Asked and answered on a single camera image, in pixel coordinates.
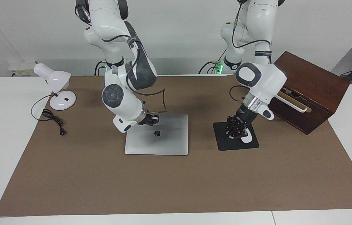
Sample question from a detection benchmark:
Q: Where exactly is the black lamp power cable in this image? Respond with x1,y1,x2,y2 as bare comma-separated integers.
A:
31,95,67,136

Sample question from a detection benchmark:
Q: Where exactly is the brown table mat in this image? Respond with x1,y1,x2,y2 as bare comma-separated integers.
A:
0,75,352,217

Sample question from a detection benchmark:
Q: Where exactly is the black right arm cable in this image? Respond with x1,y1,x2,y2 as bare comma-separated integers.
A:
75,3,167,113

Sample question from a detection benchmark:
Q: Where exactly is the black mouse pad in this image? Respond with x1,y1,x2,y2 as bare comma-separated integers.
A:
213,120,260,151

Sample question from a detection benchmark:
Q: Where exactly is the black base cable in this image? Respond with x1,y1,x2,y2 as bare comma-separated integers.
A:
94,60,106,76
198,61,217,75

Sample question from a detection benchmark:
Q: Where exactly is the gold handle backplate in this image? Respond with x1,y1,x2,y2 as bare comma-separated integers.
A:
280,89,312,113

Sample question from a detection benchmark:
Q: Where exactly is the dark brown wooden box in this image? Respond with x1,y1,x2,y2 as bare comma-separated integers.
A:
268,51,350,135

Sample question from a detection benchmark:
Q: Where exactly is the black left base cable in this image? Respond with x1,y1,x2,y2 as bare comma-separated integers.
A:
198,61,217,75

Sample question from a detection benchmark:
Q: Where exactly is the silver laptop computer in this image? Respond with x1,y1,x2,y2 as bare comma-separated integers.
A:
124,113,189,156

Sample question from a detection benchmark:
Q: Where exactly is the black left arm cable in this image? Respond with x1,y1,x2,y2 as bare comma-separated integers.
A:
229,0,272,105

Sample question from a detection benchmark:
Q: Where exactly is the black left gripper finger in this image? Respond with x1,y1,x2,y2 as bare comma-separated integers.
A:
225,116,237,140
234,124,251,138

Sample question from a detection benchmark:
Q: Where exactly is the black right base cable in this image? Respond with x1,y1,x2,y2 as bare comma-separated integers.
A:
94,60,106,76

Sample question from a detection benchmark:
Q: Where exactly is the white box handle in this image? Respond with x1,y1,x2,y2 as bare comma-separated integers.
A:
277,92,308,113

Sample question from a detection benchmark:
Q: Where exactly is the white wall power strip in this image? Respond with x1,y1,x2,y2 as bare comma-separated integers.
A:
8,61,36,77

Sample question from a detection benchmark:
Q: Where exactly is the white computer mouse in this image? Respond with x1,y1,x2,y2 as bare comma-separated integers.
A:
228,128,253,143

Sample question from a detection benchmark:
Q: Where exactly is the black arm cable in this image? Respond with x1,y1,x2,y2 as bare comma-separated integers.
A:
75,3,167,113
229,0,272,105

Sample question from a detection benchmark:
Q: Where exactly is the white desk lamp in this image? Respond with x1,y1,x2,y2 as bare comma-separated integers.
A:
33,63,77,111

